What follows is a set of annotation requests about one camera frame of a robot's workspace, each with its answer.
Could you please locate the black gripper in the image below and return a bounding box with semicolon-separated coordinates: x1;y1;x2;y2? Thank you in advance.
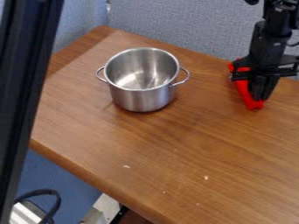
231;21;299;100

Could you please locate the red star-profile plastic bar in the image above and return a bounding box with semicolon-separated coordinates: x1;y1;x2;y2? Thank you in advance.
228;58;264;110

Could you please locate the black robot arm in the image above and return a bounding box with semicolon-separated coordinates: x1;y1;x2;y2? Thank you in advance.
231;0;299;102

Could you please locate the stainless steel pot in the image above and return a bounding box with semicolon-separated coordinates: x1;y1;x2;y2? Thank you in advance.
94;47;190;112

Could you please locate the white table support bracket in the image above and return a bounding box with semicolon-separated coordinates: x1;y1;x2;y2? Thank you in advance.
78;193;120;224

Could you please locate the black cable loop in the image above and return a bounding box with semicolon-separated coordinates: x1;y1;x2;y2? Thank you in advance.
13;188;62;224

